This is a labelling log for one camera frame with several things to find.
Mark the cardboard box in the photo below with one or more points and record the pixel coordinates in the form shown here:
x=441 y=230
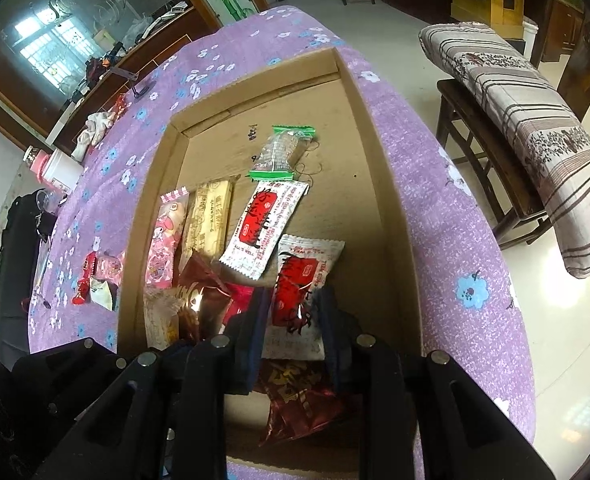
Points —
x=365 y=220

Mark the wooden chair with striped cushion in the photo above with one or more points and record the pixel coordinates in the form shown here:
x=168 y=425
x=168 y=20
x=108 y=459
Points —
x=525 y=135

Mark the dark wooden chair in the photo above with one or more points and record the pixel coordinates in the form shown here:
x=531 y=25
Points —
x=475 y=160

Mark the clear beige snack packet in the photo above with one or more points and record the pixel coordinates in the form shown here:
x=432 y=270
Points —
x=160 y=320

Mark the white cloth bundle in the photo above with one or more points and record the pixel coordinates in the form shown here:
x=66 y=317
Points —
x=94 y=132

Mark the small red candy packet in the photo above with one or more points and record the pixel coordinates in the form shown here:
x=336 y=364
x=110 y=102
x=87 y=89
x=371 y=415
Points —
x=80 y=294
x=90 y=262

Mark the white dark-print snack packet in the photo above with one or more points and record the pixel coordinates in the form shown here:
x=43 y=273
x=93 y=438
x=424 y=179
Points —
x=102 y=295

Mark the wooden mirror cabinet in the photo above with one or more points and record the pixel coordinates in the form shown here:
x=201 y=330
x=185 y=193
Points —
x=75 y=35

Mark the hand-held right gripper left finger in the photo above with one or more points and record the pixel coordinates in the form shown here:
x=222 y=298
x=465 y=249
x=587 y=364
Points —
x=250 y=360

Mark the black bag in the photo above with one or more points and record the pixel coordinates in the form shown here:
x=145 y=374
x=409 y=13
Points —
x=22 y=255

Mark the dark red gold-print snack packet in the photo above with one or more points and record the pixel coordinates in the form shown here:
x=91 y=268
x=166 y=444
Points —
x=300 y=405

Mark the black phone stand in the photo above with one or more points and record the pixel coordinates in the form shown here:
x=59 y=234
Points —
x=137 y=87

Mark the white red snack packet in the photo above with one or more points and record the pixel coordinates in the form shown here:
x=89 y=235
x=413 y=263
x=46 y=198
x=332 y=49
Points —
x=265 y=230
x=300 y=270

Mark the pink cartoon snack packet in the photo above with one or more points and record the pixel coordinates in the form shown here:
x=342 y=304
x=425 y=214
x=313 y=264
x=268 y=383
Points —
x=167 y=240

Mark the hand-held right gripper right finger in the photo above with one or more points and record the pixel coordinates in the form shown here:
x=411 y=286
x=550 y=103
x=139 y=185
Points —
x=331 y=340

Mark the clear green-edged snack packet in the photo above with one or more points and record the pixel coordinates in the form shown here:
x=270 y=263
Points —
x=280 y=155

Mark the white plastic jar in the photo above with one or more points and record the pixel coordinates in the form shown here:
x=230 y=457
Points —
x=64 y=172

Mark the beige wafer snack packet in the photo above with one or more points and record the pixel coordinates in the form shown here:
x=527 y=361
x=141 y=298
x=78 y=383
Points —
x=210 y=225

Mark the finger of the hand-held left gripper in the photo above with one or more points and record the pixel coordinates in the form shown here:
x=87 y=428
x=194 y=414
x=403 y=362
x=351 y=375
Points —
x=75 y=365

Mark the purple floral tablecloth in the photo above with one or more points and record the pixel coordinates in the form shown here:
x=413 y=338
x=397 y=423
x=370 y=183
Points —
x=425 y=200

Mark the small pink snack packet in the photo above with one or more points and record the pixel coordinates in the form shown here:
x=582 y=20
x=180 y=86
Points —
x=110 y=265

